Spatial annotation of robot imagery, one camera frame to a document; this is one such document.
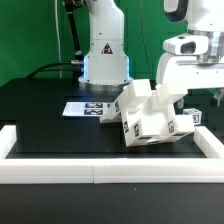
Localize black cable on table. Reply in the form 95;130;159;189
26;61;84;80

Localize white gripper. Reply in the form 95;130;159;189
156;33;224;109

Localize white marker sheet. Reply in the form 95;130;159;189
62;102;110;117

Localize white hanging cable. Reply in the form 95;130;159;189
54;0;63;79

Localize white chair back part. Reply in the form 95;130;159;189
99;79;187;123

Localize white U-shaped fence frame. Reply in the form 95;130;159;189
0;125;224;184

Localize white chair seat part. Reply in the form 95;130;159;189
121;97;175;145

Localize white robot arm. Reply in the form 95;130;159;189
64;0;224;107

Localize white tagged cube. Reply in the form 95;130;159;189
183;108;202;125

